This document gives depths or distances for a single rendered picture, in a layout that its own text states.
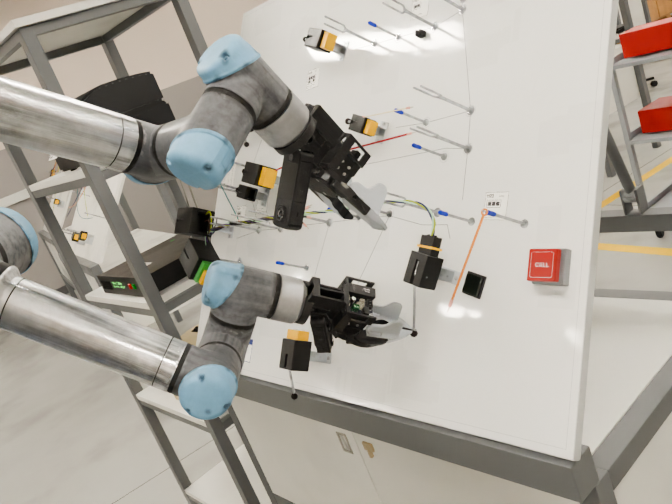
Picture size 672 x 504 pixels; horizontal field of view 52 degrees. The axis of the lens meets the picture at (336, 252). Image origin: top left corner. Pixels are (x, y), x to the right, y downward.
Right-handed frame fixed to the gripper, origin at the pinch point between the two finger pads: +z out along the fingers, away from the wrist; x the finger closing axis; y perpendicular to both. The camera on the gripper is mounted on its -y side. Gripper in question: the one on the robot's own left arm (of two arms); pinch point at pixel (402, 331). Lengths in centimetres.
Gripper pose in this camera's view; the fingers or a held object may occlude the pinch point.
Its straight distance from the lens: 120.4
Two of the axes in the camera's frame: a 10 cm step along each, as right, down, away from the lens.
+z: 9.2, 2.3, 3.1
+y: 3.9, -5.6, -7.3
